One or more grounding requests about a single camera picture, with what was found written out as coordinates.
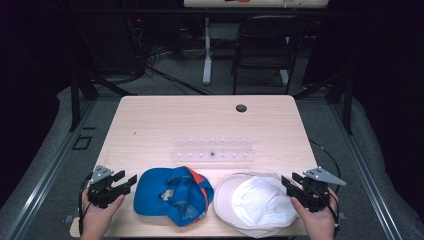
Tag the aluminium floor rail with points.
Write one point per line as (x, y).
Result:
(366, 173)
(50, 166)

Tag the blue and orange baseball cap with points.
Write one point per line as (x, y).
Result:
(153, 193)

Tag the black folding chair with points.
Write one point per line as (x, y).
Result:
(266, 60)

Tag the white desk top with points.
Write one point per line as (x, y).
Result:
(260, 3)

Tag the white bucket hat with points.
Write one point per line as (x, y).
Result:
(260, 203)

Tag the black metal stand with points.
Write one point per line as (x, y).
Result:
(348, 106)
(75, 100)

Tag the white desk leg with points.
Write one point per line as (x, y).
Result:
(207, 60)

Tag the person's right hand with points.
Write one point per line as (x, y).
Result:
(320, 221)

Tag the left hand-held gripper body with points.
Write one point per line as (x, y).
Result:
(100, 190)

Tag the person's left hand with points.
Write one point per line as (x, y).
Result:
(96, 218)

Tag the dark round table grommet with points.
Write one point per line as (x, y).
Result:
(241, 108)

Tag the grey tape strip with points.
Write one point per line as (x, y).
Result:
(68, 219)

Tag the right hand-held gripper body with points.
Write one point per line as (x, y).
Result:
(315, 195)

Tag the clear plastic tray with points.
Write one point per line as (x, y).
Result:
(213, 157)

